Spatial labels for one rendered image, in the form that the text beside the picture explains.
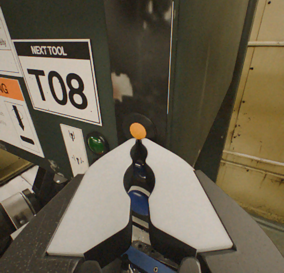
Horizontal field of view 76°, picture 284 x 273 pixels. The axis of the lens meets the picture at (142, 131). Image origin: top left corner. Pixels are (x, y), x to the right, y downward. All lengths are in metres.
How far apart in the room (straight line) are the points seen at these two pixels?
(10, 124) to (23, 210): 0.26
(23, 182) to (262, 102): 1.69
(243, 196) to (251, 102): 0.71
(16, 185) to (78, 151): 1.47
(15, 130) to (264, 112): 1.15
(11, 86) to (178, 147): 0.20
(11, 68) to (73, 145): 0.10
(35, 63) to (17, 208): 0.37
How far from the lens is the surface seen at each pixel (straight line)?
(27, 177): 1.70
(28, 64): 0.22
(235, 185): 1.51
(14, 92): 0.26
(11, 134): 0.33
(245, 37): 0.79
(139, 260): 0.64
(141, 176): 0.16
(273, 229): 1.68
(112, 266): 0.65
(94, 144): 0.18
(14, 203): 0.52
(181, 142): 0.16
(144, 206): 0.19
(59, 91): 0.19
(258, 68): 1.16
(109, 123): 0.16
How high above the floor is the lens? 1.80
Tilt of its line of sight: 29 degrees down
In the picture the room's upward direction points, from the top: 1 degrees counter-clockwise
